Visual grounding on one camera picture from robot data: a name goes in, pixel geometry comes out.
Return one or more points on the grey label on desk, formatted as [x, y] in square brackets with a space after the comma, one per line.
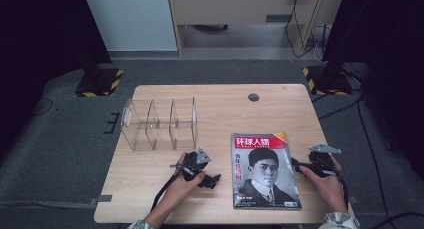
[278, 18]

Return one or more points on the person's right hand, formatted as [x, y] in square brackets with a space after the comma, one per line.
[330, 189]

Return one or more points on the grey round table grommet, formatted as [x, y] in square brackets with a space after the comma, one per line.
[253, 97]

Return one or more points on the clear acrylic file rack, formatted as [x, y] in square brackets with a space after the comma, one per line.
[160, 125]

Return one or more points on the person's left hand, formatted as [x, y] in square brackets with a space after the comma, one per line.
[181, 190]

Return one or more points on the grey floor tape strip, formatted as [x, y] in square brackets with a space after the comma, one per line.
[101, 199]

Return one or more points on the black curtain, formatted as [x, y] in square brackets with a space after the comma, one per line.
[393, 55]
[40, 55]

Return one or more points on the striped black stand base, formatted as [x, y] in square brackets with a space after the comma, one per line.
[328, 82]
[100, 84]

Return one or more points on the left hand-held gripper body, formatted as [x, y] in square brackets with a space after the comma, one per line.
[193, 165]

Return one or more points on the white cabinet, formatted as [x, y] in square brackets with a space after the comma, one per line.
[133, 19]

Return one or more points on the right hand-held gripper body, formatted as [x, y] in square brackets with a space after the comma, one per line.
[321, 164]

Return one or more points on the magazine with portrait cover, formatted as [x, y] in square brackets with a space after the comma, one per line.
[266, 175]

